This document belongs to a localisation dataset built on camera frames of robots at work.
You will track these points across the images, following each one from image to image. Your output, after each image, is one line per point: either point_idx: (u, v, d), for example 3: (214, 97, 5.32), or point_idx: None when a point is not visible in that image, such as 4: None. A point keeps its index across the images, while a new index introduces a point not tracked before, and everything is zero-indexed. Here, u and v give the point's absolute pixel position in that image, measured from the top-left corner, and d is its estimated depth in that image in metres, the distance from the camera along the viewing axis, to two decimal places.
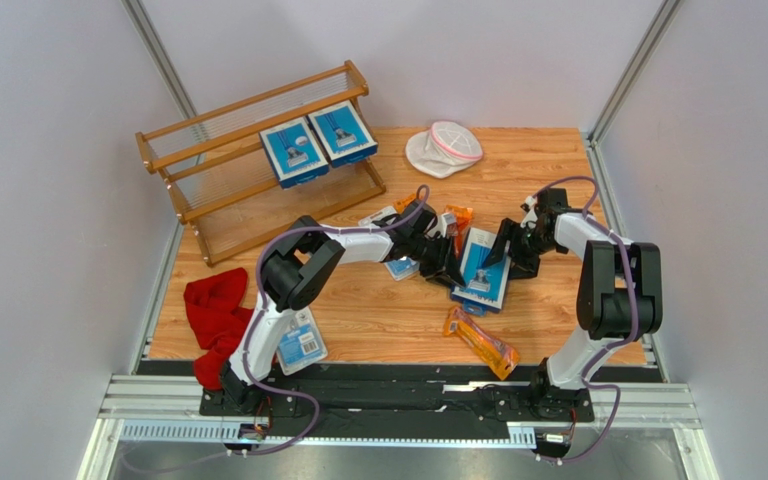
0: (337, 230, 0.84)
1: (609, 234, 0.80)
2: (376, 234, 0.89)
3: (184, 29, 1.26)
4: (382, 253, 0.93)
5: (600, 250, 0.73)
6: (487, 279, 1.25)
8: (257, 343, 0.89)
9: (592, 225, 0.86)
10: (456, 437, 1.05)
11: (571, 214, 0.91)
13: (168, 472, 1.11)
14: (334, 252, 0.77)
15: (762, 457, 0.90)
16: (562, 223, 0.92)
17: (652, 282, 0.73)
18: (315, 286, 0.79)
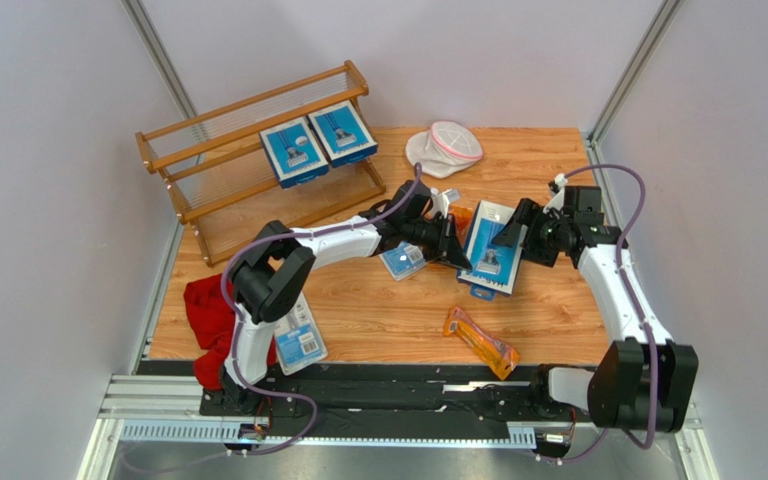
0: (307, 234, 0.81)
1: (644, 322, 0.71)
2: (356, 230, 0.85)
3: (183, 28, 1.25)
4: (372, 246, 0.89)
5: (627, 359, 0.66)
6: (496, 261, 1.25)
8: (244, 354, 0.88)
9: (626, 291, 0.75)
10: (457, 437, 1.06)
11: (601, 261, 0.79)
13: (170, 472, 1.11)
14: (301, 261, 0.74)
15: (761, 457, 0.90)
16: (590, 267, 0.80)
17: (679, 395, 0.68)
18: (288, 297, 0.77)
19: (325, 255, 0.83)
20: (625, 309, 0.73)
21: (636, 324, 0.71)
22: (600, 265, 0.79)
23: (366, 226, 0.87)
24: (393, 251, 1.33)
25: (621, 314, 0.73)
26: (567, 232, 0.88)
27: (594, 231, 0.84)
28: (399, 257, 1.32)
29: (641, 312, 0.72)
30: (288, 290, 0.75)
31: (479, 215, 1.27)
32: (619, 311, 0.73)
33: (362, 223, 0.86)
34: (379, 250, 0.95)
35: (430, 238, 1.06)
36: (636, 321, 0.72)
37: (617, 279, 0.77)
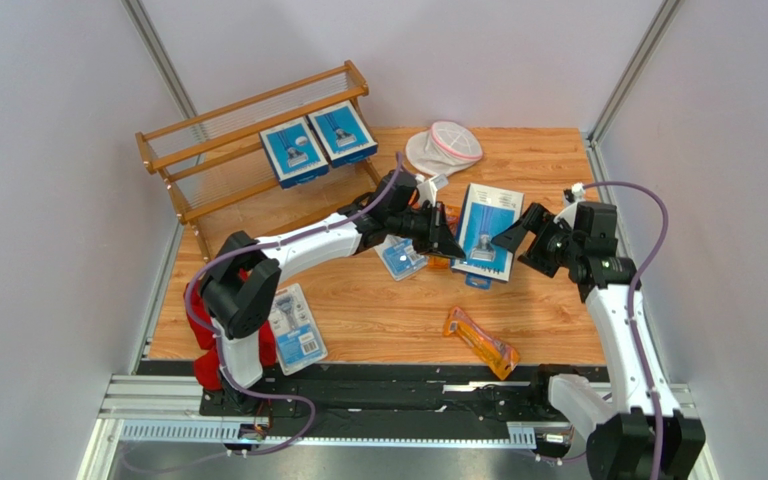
0: (275, 244, 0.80)
1: (650, 387, 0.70)
2: (330, 233, 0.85)
3: (183, 29, 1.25)
4: (351, 244, 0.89)
5: (632, 430, 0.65)
6: (491, 248, 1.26)
8: (231, 363, 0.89)
9: (635, 347, 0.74)
10: (457, 437, 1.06)
11: (612, 308, 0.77)
13: (169, 472, 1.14)
14: (268, 275, 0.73)
15: (761, 456, 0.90)
16: (599, 311, 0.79)
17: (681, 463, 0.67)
18: (258, 311, 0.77)
19: (299, 261, 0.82)
20: (633, 371, 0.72)
21: (644, 390, 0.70)
22: (609, 311, 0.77)
23: (342, 226, 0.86)
24: (393, 251, 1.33)
25: (626, 371, 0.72)
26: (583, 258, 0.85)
27: (604, 267, 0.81)
28: (399, 257, 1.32)
29: (650, 378, 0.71)
30: (257, 304, 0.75)
31: (470, 203, 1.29)
32: (626, 373, 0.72)
33: (335, 224, 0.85)
34: (361, 247, 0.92)
35: (420, 231, 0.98)
36: (644, 387, 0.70)
37: (626, 330, 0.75)
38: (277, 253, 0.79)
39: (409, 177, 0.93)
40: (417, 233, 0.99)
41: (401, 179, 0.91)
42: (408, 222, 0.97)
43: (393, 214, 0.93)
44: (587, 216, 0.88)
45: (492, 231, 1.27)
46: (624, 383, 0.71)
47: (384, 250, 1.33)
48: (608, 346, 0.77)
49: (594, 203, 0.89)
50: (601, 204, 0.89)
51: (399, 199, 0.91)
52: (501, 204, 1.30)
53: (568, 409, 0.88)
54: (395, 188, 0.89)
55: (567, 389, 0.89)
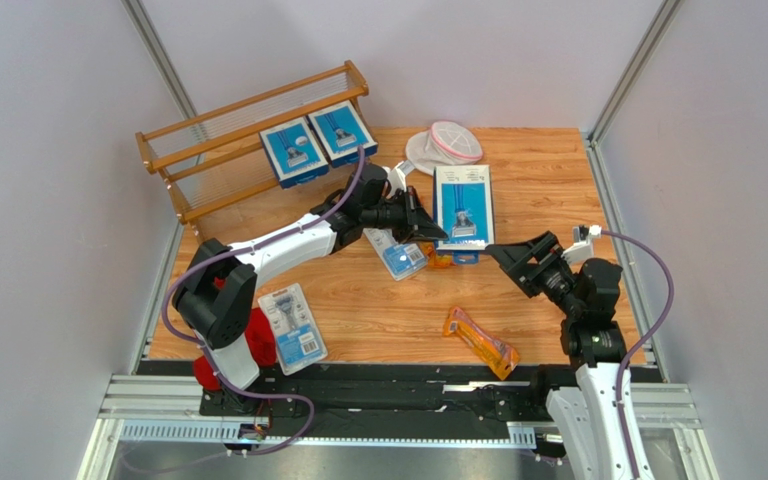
0: (250, 248, 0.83)
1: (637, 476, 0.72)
2: (304, 234, 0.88)
3: (184, 29, 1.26)
4: (328, 243, 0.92)
5: None
6: (469, 222, 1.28)
8: (222, 365, 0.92)
9: (622, 433, 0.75)
10: (457, 437, 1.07)
11: (601, 389, 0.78)
13: (169, 472, 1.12)
14: (243, 280, 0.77)
15: (761, 457, 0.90)
16: (587, 387, 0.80)
17: None
18: (235, 318, 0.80)
19: (275, 263, 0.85)
20: (621, 458, 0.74)
21: (628, 478, 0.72)
22: (598, 392, 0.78)
23: (316, 225, 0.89)
24: (393, 251, 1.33)
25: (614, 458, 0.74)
26: (577, 329, 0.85)
27: (594, 341, 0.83)
28: (399, 257, 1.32)
29: (636, 467, 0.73)
30: (232, 311, 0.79)
31: (439, 185, 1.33)
32: (613, 458, 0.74)
33: (309, 225, 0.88)
34: (338, 245, 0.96)
35: (398, 218, 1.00)
36: (629, 475, 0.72)
37: (613, 413, 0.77)
38: (251, 257, 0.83)
39: (376, 169, 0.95)
40: (395, 222, 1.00)
41: (368, 174, 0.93)
42: (384, 213, 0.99)
43: (366, 208, 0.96)
44: (587, 284, 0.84)
45: (467, 206, 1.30)
46: (610, 469, 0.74)
47: (384, 250, 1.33)
48: (595, 424, 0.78)
49: (600, 270, 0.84)
50: (607, 268, 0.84)
51: (370, 194, 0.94)
52: (470, 179, 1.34)
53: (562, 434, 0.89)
54: (362, 184, 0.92)
55: (564, 419, 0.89)
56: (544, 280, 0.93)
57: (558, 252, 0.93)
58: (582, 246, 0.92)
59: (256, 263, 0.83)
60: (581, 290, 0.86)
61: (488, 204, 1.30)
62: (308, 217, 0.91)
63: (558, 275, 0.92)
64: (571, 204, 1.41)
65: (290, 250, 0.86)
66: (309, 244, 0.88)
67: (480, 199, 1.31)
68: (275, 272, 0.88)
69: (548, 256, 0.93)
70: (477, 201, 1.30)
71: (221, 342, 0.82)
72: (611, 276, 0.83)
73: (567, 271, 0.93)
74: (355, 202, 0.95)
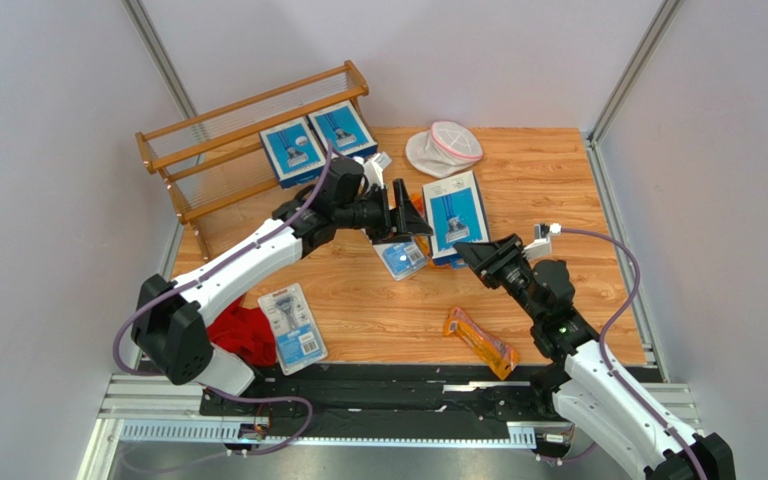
0: (194, 282, 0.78)
1: (667, 426, 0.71)
2: (262, 248, 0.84)
3: (183, 29, 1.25)
4: (295, 249, 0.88)
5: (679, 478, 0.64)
6: (463, 225, 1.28)
8: (208, 382, 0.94)
9: (630, 395, 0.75)
10: (457, 437, 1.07)
11: (592, 367, 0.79)
13: (169, 472, 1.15)
14: (189, 322, 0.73)
15: (759, 456, 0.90)
16: (581, 374, 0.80)
17: None
18: (191, 356, 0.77)
19: (229, 289, 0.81)
20: (645, 417, 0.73)
21: (661, 432, 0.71)
22: (591, 371, 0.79)
23: (278, 233, 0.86)
24: (393, 251, 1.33)
25: (641, 422, 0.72)
26: (542, 331, 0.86)
27: (561, 334, 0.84)
28: (399, 257, 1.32)
29: (660, 417, 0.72)
30: (185, 352, 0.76)
31: (429, 200, 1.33)
32: (639, 421, 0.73)
33: (265, 237, 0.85)
34: (310, 247, 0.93)
35: (374, 218, 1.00)
36: (660, 428, 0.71)
37: (615, 383, 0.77)
38: (198, 291, 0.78)
39: (353, 165, 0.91)
40: (371, 222, 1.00)
41: (343, 168, 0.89)
42: (361, 213, 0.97)
43: (339, 204, 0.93)
44: (542, 290, 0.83)
45: (458, 212, 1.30)
46: (642, 432, 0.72)
47: (384, 250, 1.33)
48: (605, 402, 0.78)
49: (550, 269, 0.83)
50: (556, 267, 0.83)
51: (345, 190, 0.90)
52: (456, 187, 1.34)
53: (587, 431, 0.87)
54: (336, 177, 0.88)
55: (582, 412, 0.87)
56: (503, 274, 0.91)
57: (517, 247, 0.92)
58: (544, 243, 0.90)
59: (208, 294, 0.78)
60: (535, 292, 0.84)
61: (478, 208, 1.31)
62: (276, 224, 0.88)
63: (517, 270, 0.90)
64: (571, 204, 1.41)
65: (246, 271, 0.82)
66: (268, 258, 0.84)
67: (470, 204, 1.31)
68: (233, 299, 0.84)
69: (511, 252, 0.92)
70: (466, 206, 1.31)
71: (183, 378, 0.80)
72: (560, 274, 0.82)
73: (526, 267, 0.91)
74: (328, 197, 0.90)
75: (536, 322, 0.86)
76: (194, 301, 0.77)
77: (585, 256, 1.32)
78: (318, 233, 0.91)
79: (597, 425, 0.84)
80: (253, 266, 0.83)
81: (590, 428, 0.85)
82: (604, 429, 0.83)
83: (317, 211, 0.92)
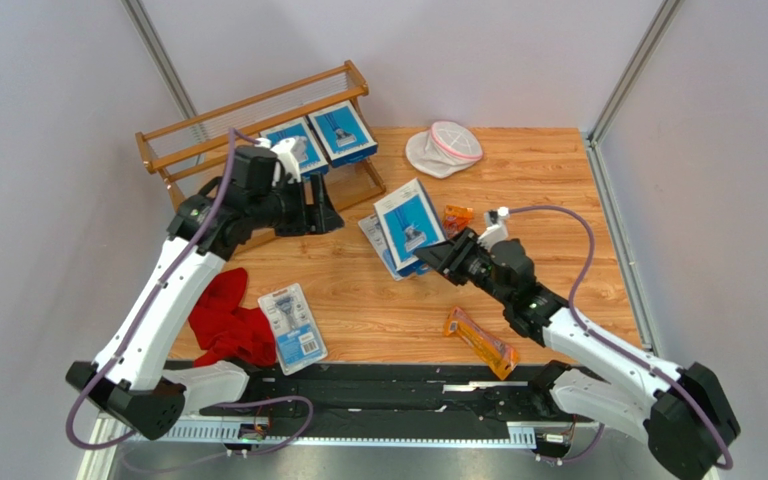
0: (115, 360, 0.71)
1: (652, 369, 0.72)
2: (170, 286, 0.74)
3: (183, 29, 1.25)
4: (214, 263, 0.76)
5: (674, 414, 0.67)
6: (418, 231, 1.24)
8: (202, 405, 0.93)
9: (610, 348, 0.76)
10: (457, 438, 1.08)
11: (569, 333, 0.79)
13: (171, 472, 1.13)
14: (125, 403, 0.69)
15: (760, 455, 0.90)
16: (561, 342, 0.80)
17: (721, 406, 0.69)
18: (156, 417, 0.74)
19: (156, 345, 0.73)
20: (628, 365, 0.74)
21: (647, 375, 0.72)
22: (568, 337, 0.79)
23: (185, 256, 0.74)
24: None
25: (630, 372, 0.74)
26: (513, 315, 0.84)
27: (533, 308, 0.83)
28: None
29: (642, 361, 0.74)
30: (143, 422, 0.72)
31: (381, 217, 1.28)
32: (624, 371, 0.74)
33: (167, 272, 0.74)
34: (227, 249, 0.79)
35: (292, 212, 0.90)
36: (645, 372, 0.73)
37: (593, 342, 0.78)
38: (122, 367, 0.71)
39: (265, 148, 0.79)
40: (288, 216, 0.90)
41: (254, 151, 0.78)
42: (278, 207, 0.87)
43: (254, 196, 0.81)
44: (503, 271, 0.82)
45: (411, 220, 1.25)
46: (631, 380, 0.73)
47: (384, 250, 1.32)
48: (589, 362, 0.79)
49: (504, 248, 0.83)
50: (511, 245, 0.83)
51: (258, 177, 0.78)
52: (405, 197, 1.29)
53: (590, 412, 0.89)
54: (246, 162, 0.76)
55: (582, 392, 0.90)
56: (465, 267, 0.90)
57: (472, 239, 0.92)
58: (497, 229, 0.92)
59: (133, 365, 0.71)
60: (498, 277, 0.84)
61: (430, 211, 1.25)
62: (184, 244, 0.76)
63: (477, 261, 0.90)
64: (571, 204, 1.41)
65: (163, 320, 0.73)
66: (182, 292, 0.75)
67: (422, 210, 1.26)
68: (172, 344, 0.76)
69: (466, 243, 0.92)
70: (419, 213, 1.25)
71: (168, 428, 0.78)
72: (516, 252, 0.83)
73: (484, 254, 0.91)
74: (238, 188, 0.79)
75: (506, 305, 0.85)
76: (123, 379, 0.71)
77: (586, 256, 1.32)
78: (234, 230, 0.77)
79: (596, 401, 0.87)
80: (168, 311, 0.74)
81: (590, 406, 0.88)
82: (603, 403, 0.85)
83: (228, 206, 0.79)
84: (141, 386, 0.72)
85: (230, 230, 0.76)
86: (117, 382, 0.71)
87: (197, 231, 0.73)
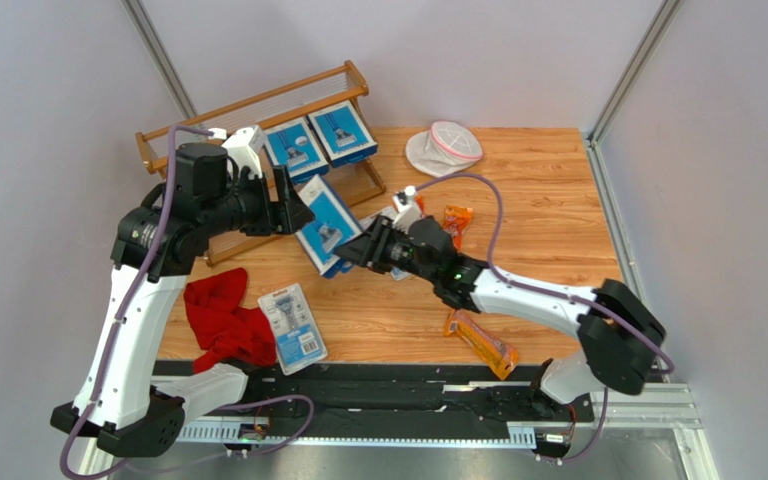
0: (95, 403, 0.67)
1: (571, 296, 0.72)
2: (129, 319, 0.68)
3: (183, 29, 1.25)
4: (173, 282, 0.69)
5: (597, 333, 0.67)
6: (332, 228, 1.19)
8: (204, 412, 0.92)
9: (531, 288, 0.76)
10: (458, 438, 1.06)
11: (494, 289, 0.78)
13: (169, 472, 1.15)
14: (114, 444, 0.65)
15: (758, 456, 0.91)
16: (490, 301, 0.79)
17: (640, 313, 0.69)
18: (154, 439, 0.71)
19: (133, 381, 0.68)
20: (551, 300, 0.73)
21: (568, 303, 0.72)
22: (493, 293, 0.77)
23: (136, 288, 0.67)
24: None
25: (557, 306, 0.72)
26: (442, 291, 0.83)
27: (458, 279, 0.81)
28: None
29: (560, 292, 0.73)
30: (140, 449, 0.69)
31: None
32: (549, 306, 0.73)
33: (122, 306, 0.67)
34: (184, 264, 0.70)
35: (256, 211, 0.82)
36: (566, 301, 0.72)
37: (516, 289, 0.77)
38: (103, 408, 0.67)
39: (210, 145, 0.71)
40: (251, 216, 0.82)
41: (198, 151, 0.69)
42: (238, 208, 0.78)
43: (205, 200, 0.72)
44: (424, 250, 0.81)
45: (322, 220, 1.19)
46: (556, 314, 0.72)
47: None
48: (521, 312, 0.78)
49: (419, 229, 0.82)
50: (424, 225, 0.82)
51: (206, 177, 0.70)
52: (312, 197, 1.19)
53: (573, 383, 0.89)
54: (190, 163, 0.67)
55: (553, 373, 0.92)
56: (388, 254, 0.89)
57: (388, 225, 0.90)
58: (407, 208, 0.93)
59: (113, 405, 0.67)
60: (420, 257, 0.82)
61: (341, 207, 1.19)
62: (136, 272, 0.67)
63: (398, 245, 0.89)
64: (571, 204, 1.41)
65: (132, 355, 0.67)
66: (145, 323, 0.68)
67: (333, 208, 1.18)
68: (152, 370, 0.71)
69: (383, 229, 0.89)
70: (329, 212, 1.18)
71: (172, 440, 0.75)
72: (428, 228, 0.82)
73: (403, 238, 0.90)
74: (185, 194, 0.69)
75: (435, 283, 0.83)
76: (107, 420, 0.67)
77: (586, 256, 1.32)
78: (186, 244, 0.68)
79: (566, 374, 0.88)
80: (135, 345, 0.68)
81: (567, 381, 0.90)
82: (574, 371, 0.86)
83: (177, 218, 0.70)
84: (129, 421, 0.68)
85: (182, 246, 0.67)
86: (102, 425, 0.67)
87: (145, 257, 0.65)
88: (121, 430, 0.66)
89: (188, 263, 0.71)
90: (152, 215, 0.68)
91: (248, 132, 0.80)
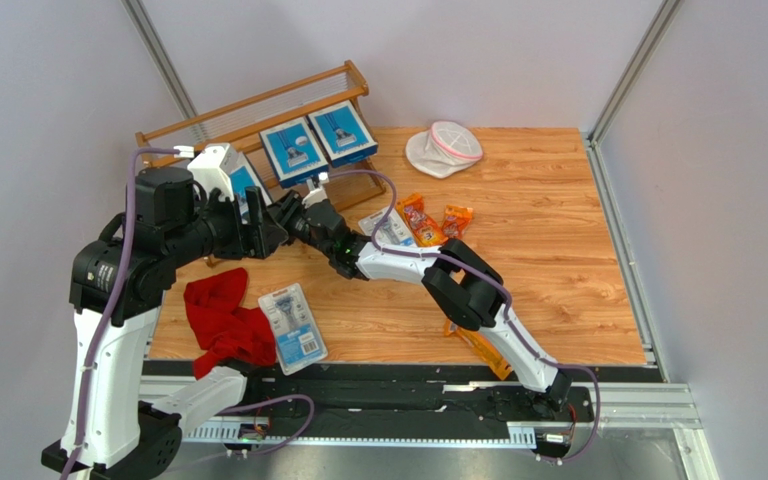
0: (81, 446, 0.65)
1: (421, 256, 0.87)
2: (101, 364, 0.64)
3: (183, 30, 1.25)
4: (142, 317, 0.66)
5: (435, 279, 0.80)
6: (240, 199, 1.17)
8: (208, 417, 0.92)
9: (395, 253, 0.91)
10: (457, 437, 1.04)
11: (370, 255, 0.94)
13: (170, 472, 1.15)
14: None
15: (758, 456, 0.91)
16: (369, 265, 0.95)
17: (477, 260, 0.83)
18: (151, 463, 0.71)
19: (116, 420, 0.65)
20: (407, 260, 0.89)
21: (420, 261, 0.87)
22: (370, 258, 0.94)
23: (103, 333, 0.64)
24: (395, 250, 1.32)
25: (410, 267, 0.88)
26: (338, 264, 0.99)
27: (349, 253, 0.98)
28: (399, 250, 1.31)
29: (415, 254, 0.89)
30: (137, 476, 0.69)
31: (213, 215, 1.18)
32: (405, 265, 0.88)
33: (92, 353, 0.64)
34: (151, 295, 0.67)
35: (225, 234, 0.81)
36: (418, 260, 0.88)
37: (386, 255, 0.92)
38: (91, 450, 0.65)
39: (172, 171, 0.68)
40: (223, 239, 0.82)
41: (159, 177, 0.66)
42: (207, 231, 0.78)
43: (168, 230, 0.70)
44: (321, 229, 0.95)
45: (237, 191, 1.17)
46: (413, 271, 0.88)
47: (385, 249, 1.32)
48: (394, 273, 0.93)
49: (317, 210, 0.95)
50: (322, 206, 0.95)
51: (170, 206, 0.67)
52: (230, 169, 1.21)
53: (512, 356, 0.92)
54: (151, 191, 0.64)
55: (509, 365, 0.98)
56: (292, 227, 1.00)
57: (299, 199, 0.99)
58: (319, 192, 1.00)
59: (99, 448, 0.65)
60: (318, 234, 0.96)
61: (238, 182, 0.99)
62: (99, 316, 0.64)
63: (301, 219, 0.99)
64: (571, 204, 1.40)
65: (109, 399, 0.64)
66: (118, 364, 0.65)
67: None
68: (135, 404, 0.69)
69: (291, 202, 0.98)
70: None
71: (171, 457, 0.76)
72: (327, 210, 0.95)
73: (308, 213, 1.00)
74: (147, 224, 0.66)
75: (330, 255, 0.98)
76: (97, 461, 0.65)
77: (586, 256, 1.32)
78: (149, 279, 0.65)
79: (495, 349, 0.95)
80: (111, 388, 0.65)
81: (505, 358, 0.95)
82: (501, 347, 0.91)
83: (140, 251, 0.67)
84: (119, 456, 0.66)
85: (144, 282, 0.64)
86: (92, 465, 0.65)
87: (109, 301, 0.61)
88: (111, 468, 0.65)
89: (153, 297, 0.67)
90: (108, 251, 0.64)
91: (217, 151, 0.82)
